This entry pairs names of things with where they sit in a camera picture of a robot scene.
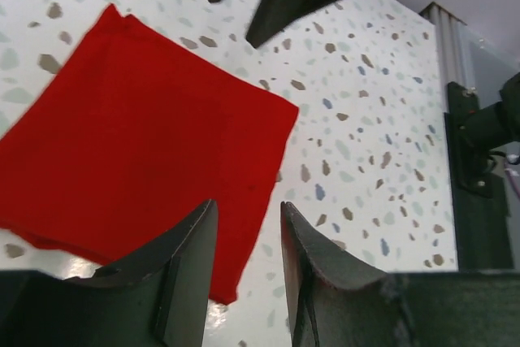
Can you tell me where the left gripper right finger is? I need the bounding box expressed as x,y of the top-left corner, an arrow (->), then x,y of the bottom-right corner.
280,202 -> 519,346

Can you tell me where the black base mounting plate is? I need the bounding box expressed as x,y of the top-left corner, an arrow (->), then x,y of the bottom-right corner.
444,81 -> 514,271

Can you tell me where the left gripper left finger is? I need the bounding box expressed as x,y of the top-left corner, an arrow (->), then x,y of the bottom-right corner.
1,200 -> 218,346

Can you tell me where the red t shirt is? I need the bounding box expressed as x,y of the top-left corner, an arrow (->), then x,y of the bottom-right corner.
1,6 -> 298,304

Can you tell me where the aluminium frame rail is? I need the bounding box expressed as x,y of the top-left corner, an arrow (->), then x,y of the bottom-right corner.
419,2 -> 466,113

